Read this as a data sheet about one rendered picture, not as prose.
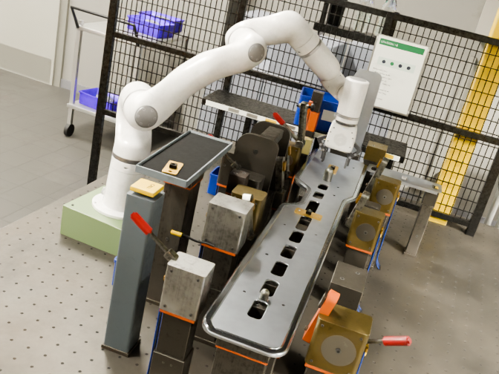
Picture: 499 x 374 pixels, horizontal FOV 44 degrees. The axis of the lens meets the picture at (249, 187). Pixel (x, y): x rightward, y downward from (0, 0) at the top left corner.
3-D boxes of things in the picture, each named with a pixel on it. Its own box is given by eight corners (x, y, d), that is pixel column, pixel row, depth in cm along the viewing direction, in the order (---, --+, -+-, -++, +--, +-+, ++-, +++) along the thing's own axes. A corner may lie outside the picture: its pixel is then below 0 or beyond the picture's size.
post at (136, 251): (127, 357, 158) (154, 203, 142) (100, 347, 160) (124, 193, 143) (140, 341, 165) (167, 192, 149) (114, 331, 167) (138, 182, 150)
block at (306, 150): (289, 225, 251) (312, 140, 237) (281, 222, 251) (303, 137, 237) (291, 222, 254) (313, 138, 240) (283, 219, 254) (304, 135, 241)
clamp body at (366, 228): (360, 319, 199) (393, 223, 186) (324, 306, 201) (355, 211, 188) (362, 309, 205) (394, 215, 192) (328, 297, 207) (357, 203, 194)
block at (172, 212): (166, 309, 181) (194, 168, 164) (142, 300, 182) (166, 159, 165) (180, 292, 190) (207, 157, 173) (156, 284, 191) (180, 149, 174)
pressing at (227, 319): (295, 366, 123) (298, 361, 123) (191, 328, 127) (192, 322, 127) (368, 165, 248) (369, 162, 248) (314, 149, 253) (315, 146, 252)
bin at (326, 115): (362, 141, 263) (371, 112, 258) (292, 123, 265) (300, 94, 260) (362, 130, 278) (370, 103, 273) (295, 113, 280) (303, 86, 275)
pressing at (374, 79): (359, 155, 254) (383, 74, 241) (331, 147, 256) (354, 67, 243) (359, 155, 255) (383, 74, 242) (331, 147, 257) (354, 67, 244)
